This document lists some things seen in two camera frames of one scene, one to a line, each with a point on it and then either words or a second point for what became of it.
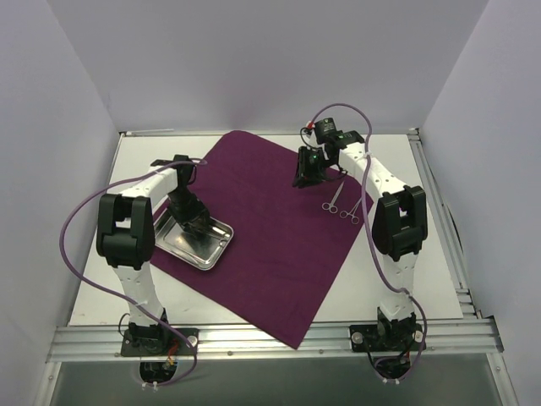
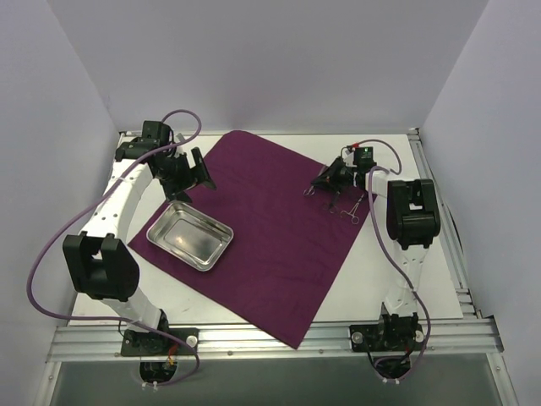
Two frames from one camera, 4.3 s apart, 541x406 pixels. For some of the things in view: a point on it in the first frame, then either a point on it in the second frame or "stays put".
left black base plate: [172, 345] stays put
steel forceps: [202, 228] to [308, 192]
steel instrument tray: [204, 249] stays put
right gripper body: [304, 178] to [338, 174]
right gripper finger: [303, 165] to [331, 174]
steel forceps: [355, 219] stays put
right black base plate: [368, 338] stays put
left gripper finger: [184, 231] to [178, 195]
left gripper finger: [204, 224] to [201, 173]
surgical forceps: [332, 209] stays put
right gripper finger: [307, 181] to [332, 184]
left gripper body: [193, 213] to [191, 174]
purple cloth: [288, 242] stays put
